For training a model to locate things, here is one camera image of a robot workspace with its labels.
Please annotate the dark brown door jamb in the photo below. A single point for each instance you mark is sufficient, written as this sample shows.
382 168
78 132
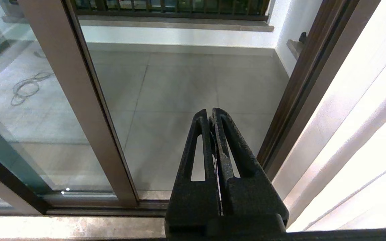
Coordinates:
300 100

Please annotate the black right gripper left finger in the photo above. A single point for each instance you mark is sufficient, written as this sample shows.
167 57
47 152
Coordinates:
193 201

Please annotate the metal door floor track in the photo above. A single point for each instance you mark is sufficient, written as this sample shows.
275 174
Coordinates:
146 205

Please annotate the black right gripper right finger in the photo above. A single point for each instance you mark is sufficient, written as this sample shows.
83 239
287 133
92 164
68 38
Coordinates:
250 197

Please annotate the brown framed sliding glass door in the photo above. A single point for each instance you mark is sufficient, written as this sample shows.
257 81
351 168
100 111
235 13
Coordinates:
72 83

